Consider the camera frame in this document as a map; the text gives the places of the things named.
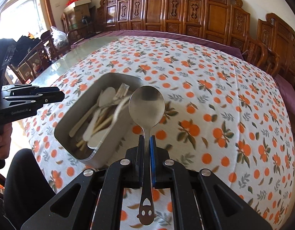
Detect white plastic soup spoon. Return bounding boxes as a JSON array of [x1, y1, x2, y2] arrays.
[[87, 96, 132, 150]]

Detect rectangular metal tray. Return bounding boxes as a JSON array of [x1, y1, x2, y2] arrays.
[[55, 73, 144, 169]]

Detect white plastic long spoon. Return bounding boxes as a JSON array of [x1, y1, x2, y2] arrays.
[[69, 87, 116, 138]]

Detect metal spoon round bowl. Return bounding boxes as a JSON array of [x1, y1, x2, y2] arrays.
[[129, 86, 165, 225]]

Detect metal fork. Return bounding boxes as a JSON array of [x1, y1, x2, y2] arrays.
[[113, 83, 129, 102]]

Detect left hand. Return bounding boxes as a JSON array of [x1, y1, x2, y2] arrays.
[[0, 123, 12, 160]]

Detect wooden dining chair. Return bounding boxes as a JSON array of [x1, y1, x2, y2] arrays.
[[9, 30, 71, 84]]

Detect white plastic bag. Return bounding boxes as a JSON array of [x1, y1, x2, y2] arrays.
[[51, 26, 69, 50]]

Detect black desk lamp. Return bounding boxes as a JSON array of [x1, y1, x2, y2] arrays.
[[82, 15, 96, 39]]

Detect stacked cardboard boxes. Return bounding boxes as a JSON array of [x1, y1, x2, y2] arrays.
[[61, 0, 92, 39]]

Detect purple armchair cushion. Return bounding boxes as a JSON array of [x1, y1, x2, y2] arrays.
[[274, 74, 295, 116]]

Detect purple sofa cushion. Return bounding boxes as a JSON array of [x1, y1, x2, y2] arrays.
[[70, 30, 245, 59]]

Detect carved wooden armchair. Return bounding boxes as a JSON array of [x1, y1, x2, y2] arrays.
[[242, 13, 295, 87]]

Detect carved wooden sofa bench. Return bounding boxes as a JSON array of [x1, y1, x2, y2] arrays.
[[96, 0, 250, 50]]

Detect wooden window frame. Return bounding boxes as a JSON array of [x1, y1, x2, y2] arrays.
[[0, 0, 57, 29]]

